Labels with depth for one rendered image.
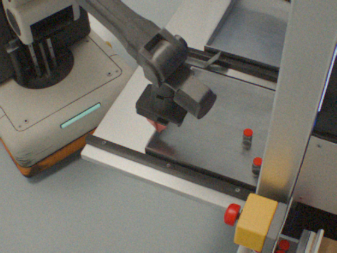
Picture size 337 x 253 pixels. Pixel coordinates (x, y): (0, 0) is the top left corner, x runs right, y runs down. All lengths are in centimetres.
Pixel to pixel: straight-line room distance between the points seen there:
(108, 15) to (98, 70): 125
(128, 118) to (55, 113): 88
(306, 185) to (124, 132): 47
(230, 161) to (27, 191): 125
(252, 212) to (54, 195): 138
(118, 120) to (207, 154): 22
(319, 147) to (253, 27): 68
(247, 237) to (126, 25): 42
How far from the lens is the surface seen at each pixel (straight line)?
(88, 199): 210
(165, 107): 100
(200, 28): 138
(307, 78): 67
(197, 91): 91
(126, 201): 207
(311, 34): 62
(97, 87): 208
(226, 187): 104
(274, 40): 136
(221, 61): 127
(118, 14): 91
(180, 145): 112
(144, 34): 89
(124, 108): 120
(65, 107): 204
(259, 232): 85
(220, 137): 113
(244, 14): 143
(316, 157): 79
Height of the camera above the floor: 179
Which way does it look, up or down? 53 degrees down
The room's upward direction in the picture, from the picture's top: 3 degrees counter-clockwise
